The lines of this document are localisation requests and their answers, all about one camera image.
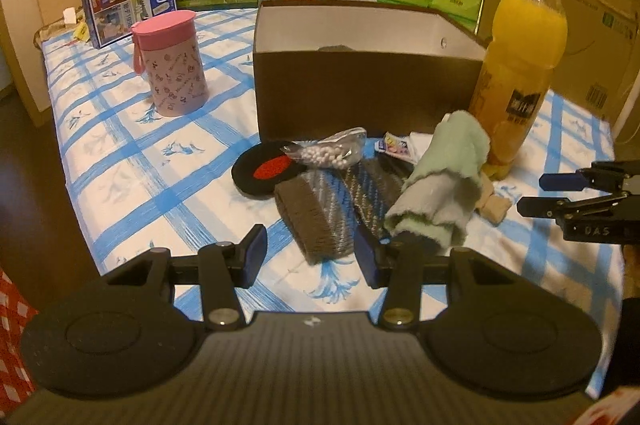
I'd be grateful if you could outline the clear bag of white beads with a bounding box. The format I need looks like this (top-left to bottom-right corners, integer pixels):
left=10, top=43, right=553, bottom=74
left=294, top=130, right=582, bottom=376
left=280, top=127, right=368, bottom=170

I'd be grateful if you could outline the pink patterned canister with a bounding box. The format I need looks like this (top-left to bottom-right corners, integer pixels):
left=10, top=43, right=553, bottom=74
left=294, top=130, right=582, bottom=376
left=131, top=9, right=210, bottom=116

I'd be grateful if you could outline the brown shoe box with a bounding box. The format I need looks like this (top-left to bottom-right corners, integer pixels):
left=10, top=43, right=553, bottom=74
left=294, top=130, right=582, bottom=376
left=252, top=0, right=488, bottom=143

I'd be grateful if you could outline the small beige plush figure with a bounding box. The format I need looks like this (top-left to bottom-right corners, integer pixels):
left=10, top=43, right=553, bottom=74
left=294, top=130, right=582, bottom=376
left=477, top=175, right=513, bottom=226

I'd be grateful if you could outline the small colourful packet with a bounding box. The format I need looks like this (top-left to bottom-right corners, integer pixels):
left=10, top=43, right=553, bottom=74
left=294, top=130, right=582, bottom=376
left=375, top=132, right=418, bottom=164

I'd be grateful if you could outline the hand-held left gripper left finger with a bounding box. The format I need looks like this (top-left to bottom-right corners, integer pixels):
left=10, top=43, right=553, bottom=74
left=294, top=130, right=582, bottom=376
left=102, top=225, right=268, bottom=332

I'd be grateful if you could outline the blue checked tablecloth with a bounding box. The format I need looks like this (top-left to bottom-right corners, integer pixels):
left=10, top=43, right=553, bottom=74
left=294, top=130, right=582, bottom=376
left=40, top=2, right=613, bottom=401

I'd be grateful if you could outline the black round pad red centre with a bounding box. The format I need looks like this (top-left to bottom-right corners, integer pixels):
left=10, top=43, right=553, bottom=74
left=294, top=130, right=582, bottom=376
left=231, top=140, right=311, bottom=198

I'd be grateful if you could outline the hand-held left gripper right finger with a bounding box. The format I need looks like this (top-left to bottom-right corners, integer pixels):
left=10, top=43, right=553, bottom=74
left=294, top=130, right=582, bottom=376
left=355, top=225, right=521, bottom=332

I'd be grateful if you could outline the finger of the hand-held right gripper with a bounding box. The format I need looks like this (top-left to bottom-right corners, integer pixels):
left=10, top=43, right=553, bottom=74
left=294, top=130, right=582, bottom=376
left=516, top=192, right=632, bottom=220
left=540, top=161, right=640, bottom=196

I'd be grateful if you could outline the large flattened cardboard box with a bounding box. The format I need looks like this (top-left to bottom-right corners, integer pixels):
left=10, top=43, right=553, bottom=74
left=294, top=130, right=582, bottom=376
left=477, top=0, right=640, bottom=123

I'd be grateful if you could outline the red white checked cloth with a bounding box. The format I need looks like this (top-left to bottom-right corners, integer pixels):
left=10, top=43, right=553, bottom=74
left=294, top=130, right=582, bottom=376
left=0, top=267, right=40, bottom=413

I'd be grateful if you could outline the light green cloth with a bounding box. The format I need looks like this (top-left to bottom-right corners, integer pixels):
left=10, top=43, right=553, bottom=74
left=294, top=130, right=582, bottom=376
left=384, top=110, right=493, bottom=252

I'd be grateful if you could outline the orange juice bottle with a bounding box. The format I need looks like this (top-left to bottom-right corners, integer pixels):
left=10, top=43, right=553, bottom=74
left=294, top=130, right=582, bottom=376
left=467, top=0, right=569, bottom=180

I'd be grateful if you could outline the woven basket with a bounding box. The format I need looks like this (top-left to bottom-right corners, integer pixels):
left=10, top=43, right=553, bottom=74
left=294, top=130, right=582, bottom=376
left=34, top=20, right=83, bottom=52

